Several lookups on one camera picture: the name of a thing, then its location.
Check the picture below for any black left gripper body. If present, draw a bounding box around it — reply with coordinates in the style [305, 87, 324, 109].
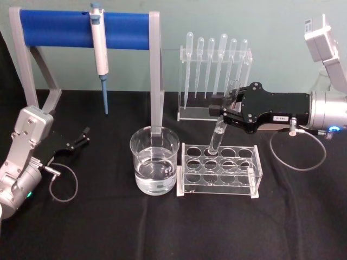
[47, 129, 82, 165]

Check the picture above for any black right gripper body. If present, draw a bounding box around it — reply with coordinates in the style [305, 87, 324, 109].
[240, 82, 311, 134]

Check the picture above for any clear glass test tube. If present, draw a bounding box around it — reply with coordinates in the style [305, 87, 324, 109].
[207, 80, 242, 157]

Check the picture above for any clear acrylic dropper rack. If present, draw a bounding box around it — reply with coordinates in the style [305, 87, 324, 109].
[177, 45, 253, 122]

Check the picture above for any clear plastic transfer pipette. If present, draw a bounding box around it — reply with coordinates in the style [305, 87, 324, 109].
[183, 31, 195, 111]
[194, 37, 205, 98]
[203, 37, 216, 100]
[226, 38, 238, 82]
[213, 33, 229, 96]

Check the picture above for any clear acrylic test tube rack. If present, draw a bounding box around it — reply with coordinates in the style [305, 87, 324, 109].
[176, 142, 264, 200]

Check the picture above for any glass beaker with water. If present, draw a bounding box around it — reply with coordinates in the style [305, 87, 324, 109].
[129, 126, 181, 196]

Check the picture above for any white and blue micropipette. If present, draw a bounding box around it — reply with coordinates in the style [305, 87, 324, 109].
[89, 2, 111, 117]

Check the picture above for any grey stand with blue bar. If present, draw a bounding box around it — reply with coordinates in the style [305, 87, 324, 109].
[9, 6, 165, 140]

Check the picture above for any black table cloth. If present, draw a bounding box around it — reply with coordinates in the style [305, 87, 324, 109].
[0, 31, 347, 260]

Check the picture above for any thin dark left gripper cable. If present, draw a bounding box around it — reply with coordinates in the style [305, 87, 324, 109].
[43, 161, 79, 202]

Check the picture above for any thin dark gripper cable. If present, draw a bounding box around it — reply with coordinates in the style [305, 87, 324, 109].
[269, 118, 335, 172]
[43, 161, 79, 202]

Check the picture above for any thin dark right gripper cable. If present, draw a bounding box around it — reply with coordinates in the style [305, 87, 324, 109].
[269, 118, 335, 172]

